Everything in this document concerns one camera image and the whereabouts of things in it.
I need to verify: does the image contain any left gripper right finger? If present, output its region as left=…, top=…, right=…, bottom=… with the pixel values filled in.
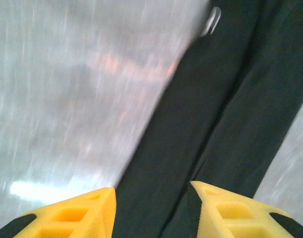
left=189, top=180, right=303, bottom=238

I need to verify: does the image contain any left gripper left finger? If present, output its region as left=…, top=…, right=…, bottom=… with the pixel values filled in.
left=0, top=187, right=117, bottom=238

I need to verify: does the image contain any black floral print t-shirt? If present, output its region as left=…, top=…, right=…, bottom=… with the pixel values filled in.
left=111, top=0, right=303, bottom=238

